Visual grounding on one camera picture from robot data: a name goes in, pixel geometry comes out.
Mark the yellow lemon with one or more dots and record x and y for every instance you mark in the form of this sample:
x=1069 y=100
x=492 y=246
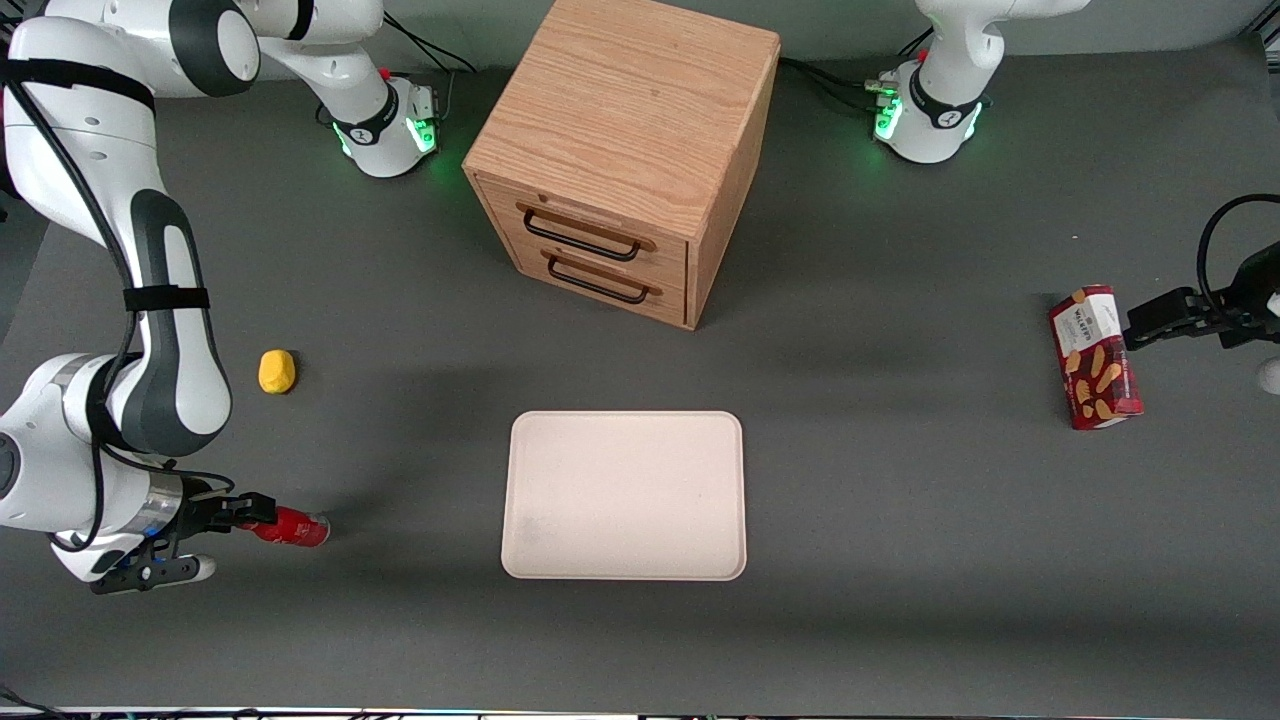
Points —
x=277 y=371

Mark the wooden drawer cabinet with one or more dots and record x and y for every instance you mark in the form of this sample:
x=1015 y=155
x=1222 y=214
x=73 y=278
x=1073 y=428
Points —
x=620 y=110

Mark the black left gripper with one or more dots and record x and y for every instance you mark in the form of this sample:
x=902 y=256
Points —
x=1243 y=305

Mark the dark grey table mat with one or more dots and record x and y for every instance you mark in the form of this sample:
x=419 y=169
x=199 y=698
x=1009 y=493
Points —
x=900 y=500

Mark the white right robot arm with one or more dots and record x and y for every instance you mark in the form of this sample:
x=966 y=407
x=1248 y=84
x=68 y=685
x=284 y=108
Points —
x=170 y=380

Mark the red snack box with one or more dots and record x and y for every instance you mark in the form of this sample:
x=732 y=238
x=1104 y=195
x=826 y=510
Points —
x=1095 y=360

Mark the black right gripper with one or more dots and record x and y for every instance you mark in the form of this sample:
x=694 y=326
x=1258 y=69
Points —
x=200 y=512

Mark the red coke bottle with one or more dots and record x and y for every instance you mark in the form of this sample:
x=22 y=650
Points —
x=300 y=528

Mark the aluminium frame rail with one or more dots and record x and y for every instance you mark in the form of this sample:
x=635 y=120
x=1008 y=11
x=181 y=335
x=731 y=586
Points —
x=1268 y=42

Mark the cream rectangular tray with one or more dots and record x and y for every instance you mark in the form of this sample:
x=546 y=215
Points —
x=625 y=495

